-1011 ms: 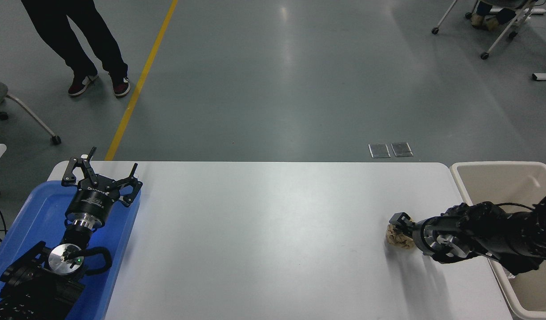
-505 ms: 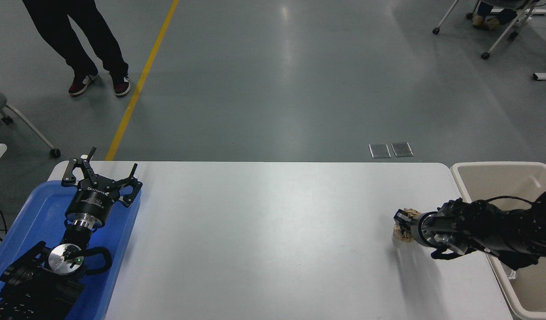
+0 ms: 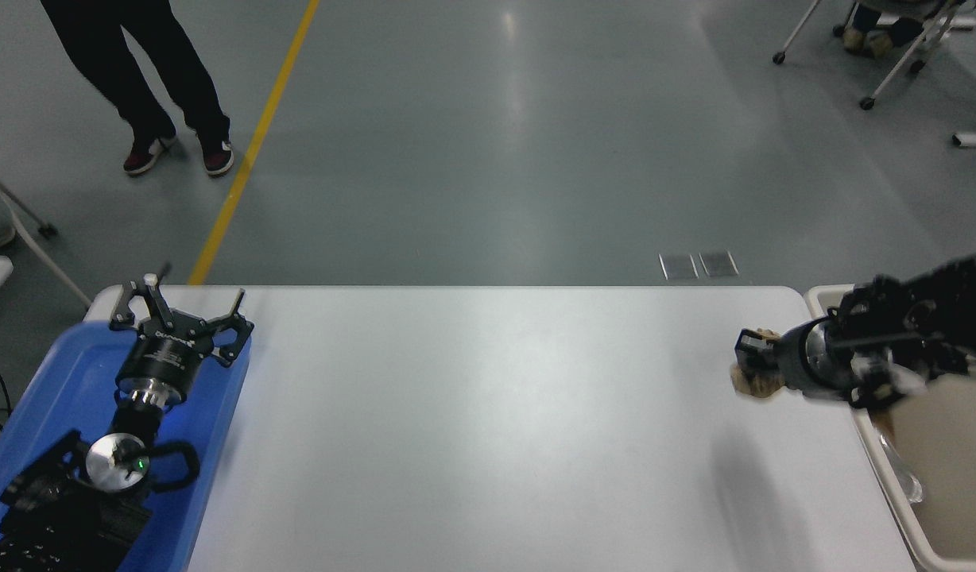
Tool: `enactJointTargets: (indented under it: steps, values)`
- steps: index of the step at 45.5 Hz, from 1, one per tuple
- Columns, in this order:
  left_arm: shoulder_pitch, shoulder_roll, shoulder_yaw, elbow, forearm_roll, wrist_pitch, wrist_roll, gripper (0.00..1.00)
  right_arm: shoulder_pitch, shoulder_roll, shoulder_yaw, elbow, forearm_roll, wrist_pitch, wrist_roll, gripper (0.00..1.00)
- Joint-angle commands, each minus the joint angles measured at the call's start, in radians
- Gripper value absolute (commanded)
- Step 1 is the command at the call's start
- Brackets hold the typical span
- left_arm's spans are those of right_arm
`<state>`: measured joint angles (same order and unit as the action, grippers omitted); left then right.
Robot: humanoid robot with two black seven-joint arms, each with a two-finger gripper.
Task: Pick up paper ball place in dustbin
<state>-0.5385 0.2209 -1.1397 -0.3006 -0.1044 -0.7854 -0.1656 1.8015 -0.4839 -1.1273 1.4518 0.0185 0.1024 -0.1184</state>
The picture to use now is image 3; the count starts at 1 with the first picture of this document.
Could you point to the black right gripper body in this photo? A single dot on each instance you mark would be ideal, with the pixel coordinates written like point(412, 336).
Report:
point(793, 359)

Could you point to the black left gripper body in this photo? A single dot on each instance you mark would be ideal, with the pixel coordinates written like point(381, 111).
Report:
point(166, 357)

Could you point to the tan paper ball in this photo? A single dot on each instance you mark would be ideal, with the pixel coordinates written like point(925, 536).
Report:
point(758, 383)

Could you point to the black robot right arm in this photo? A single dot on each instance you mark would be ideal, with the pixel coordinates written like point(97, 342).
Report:
point(925, 326)

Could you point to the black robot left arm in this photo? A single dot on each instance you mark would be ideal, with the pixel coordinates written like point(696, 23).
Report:
point(67, 516)

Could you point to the silver floor plate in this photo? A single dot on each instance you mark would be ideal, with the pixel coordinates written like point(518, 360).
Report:
point(679, 266)
point(719, 264)

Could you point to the blue plastic tray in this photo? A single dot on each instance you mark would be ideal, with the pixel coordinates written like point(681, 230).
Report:
point(67, 373)

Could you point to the brown cardboard piece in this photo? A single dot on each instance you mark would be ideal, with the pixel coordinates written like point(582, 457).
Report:
point(884, 419)

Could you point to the grey chair with white legs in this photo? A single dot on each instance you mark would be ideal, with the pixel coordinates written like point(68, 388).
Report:
point(35, 254)

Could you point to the clear plastic bottle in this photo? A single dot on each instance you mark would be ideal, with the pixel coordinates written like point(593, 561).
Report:
point(901, 473)

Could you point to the large pale plastic bin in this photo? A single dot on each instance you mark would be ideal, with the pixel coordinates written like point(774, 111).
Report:
point(949, 477)

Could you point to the person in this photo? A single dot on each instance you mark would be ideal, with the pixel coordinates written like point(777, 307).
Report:
point(893, 32)
point(138, 56)

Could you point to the white wheeled chair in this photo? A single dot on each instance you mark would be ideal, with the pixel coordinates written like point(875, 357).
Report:
point(901, 67)

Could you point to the white desk foot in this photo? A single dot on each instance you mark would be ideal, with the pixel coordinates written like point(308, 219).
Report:
point(963, 23)

